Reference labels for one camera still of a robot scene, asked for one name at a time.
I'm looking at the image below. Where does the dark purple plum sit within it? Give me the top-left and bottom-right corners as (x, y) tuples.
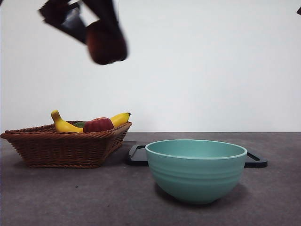
(86, 20), (129, 66)

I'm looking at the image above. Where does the teal ribbed bowl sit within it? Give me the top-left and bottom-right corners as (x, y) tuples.
(145, 139), (248, 205)

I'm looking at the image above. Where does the yellow banana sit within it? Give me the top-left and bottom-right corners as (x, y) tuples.
(51, 110), (132, 134)

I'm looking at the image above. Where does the red apple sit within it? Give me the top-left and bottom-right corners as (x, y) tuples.
(83, 117), (115, 133)

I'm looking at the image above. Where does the brown wicker basket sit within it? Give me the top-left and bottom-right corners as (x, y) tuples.
(0, 121), (133, 170)

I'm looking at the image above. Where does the black rectangular tray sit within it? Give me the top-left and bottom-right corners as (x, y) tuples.
(127, 144), (268, 169)

